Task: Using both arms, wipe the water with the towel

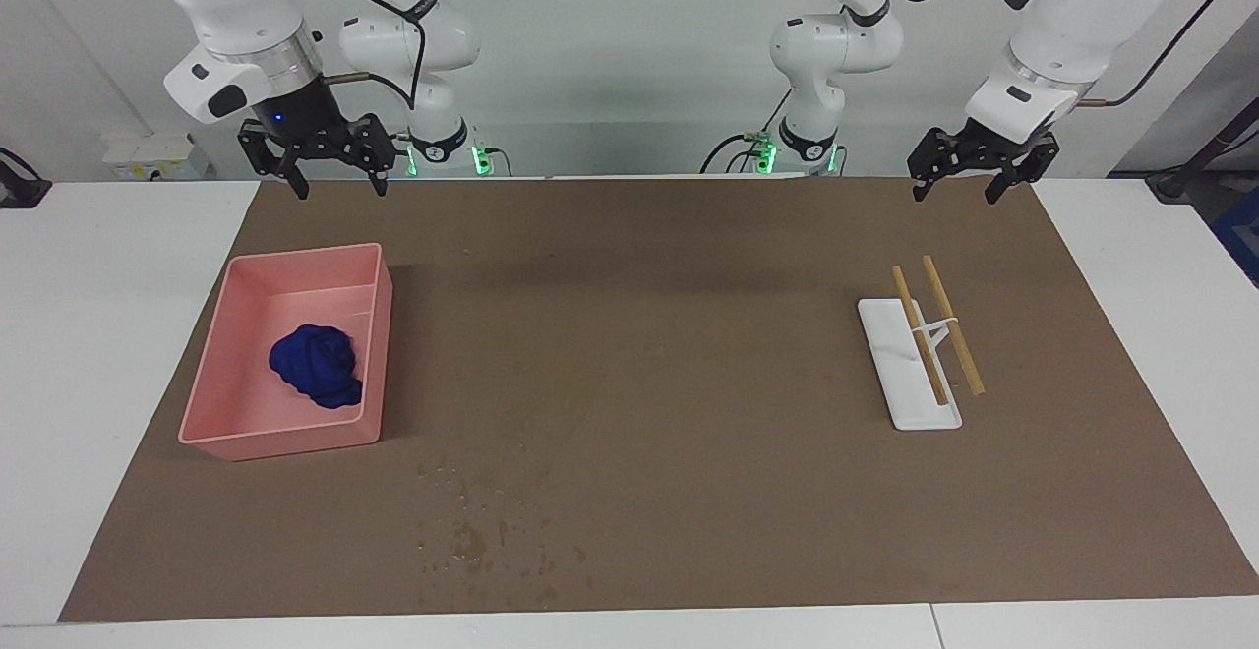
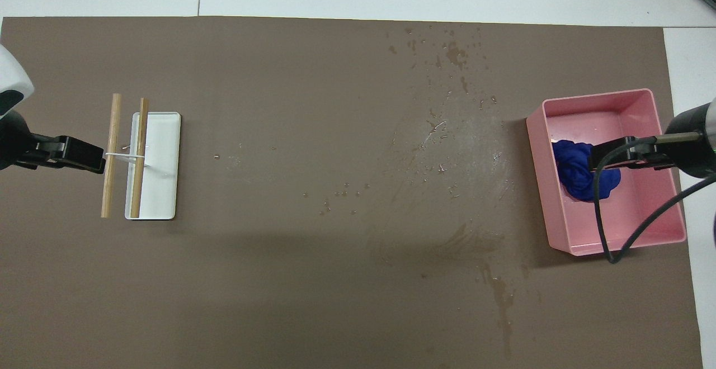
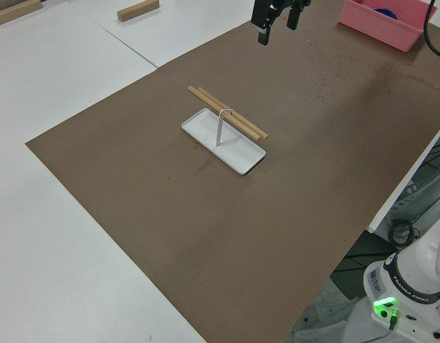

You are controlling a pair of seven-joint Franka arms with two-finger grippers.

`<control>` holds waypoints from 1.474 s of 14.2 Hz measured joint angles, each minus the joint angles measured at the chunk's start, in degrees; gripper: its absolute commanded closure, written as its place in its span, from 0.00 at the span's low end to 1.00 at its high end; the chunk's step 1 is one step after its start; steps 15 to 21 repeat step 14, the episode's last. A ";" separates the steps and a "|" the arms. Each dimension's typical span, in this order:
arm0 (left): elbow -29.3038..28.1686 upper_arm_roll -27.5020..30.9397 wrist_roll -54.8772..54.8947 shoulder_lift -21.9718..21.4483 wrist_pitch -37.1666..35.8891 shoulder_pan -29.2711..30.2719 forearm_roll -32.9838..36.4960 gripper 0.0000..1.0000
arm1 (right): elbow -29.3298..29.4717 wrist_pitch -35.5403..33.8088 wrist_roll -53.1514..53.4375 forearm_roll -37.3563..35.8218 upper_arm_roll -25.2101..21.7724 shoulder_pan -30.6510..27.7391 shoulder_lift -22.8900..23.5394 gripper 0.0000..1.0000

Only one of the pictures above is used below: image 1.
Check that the black clamp on table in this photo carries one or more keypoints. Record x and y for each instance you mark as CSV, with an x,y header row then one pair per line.
x,y
20,187

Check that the wooden dowel rod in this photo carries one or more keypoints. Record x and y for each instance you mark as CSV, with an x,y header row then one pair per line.
x,y
934,379
969,369

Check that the white wall power box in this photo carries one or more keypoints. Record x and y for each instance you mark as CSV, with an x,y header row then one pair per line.
x,y
152,155

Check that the pink plastic bin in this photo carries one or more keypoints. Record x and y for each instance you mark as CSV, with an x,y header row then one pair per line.
x,y
246,413

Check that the black stand leg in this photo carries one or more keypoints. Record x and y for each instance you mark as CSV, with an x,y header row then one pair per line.
x,y
1205,152

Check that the white towel rack base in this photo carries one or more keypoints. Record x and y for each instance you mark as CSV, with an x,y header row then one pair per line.
x,y
910,383

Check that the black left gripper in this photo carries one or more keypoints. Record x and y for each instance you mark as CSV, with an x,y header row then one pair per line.
x,y
1003,149

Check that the blue crate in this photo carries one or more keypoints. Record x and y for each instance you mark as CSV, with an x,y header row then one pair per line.
x,y
1241,236

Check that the brown table mat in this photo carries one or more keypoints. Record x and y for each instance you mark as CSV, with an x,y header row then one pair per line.
x,y
669,383

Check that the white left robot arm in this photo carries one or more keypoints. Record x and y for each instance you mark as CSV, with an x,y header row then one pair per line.
x,y
1072,20

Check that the blue cloth towel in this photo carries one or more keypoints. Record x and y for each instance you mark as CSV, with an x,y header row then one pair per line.
x,y
315,369

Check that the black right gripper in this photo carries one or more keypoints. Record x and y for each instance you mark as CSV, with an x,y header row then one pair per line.
x,y
305,118

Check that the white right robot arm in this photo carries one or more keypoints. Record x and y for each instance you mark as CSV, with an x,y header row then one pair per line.
x,y
226,0

